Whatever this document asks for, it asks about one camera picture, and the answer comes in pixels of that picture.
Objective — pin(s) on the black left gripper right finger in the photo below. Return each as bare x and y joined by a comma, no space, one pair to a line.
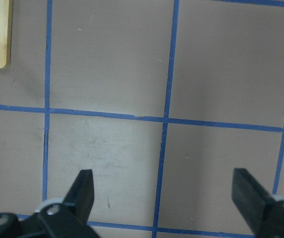
262,212

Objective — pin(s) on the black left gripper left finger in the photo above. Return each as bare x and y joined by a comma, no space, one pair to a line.
78,200

